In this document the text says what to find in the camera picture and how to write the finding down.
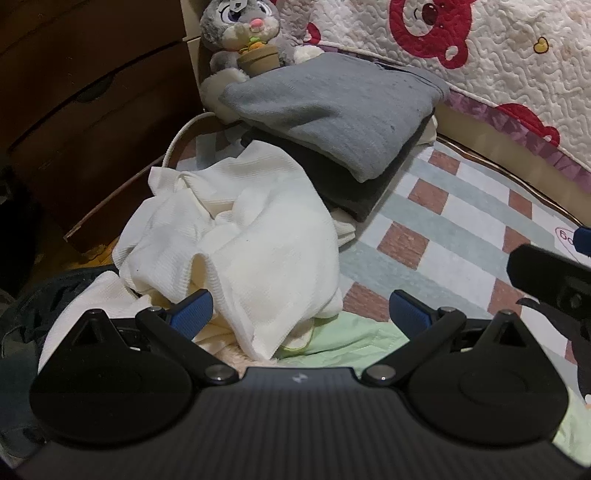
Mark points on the white ribbed shirt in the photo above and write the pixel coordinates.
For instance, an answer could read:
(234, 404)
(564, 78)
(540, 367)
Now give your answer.
(258, 240)

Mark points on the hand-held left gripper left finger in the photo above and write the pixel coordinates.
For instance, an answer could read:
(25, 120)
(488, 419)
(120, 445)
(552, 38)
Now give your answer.
(191, 314)

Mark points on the brown wooden dresser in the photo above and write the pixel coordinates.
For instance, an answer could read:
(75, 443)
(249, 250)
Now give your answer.
(92, 115)

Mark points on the beige bed base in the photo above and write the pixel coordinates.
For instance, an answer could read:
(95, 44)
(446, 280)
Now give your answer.
(508, 161)

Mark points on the light green shirt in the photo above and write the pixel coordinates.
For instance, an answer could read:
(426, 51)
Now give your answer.
(351, 337)

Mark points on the dark grey folded garment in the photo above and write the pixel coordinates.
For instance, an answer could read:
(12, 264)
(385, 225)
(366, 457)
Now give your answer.
(351, 194)

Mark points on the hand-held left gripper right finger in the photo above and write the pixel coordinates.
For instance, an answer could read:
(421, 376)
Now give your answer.
(408, 314)

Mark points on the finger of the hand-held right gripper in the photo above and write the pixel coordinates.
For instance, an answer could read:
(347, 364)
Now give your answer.
(549, 277)
(584, 240)

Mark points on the grey bunny plush toy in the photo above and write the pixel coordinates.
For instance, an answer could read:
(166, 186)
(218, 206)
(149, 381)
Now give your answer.
(217, 27)

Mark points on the bear print quilt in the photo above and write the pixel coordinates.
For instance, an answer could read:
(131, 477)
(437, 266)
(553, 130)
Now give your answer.
(508, 55)

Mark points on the checked floor mat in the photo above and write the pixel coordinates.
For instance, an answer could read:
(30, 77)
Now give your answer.
(443, 230)

